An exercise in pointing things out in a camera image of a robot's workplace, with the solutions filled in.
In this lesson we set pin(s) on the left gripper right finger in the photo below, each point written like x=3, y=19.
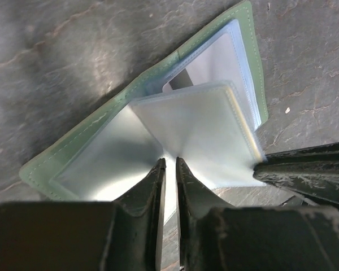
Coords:
x=214, y=235

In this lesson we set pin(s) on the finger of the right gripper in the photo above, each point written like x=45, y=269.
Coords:
x=312, y=172

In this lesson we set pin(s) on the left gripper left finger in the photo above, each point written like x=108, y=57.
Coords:
x=124, y=234

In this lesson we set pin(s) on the green card holder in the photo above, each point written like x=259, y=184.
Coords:
x=202, y=103

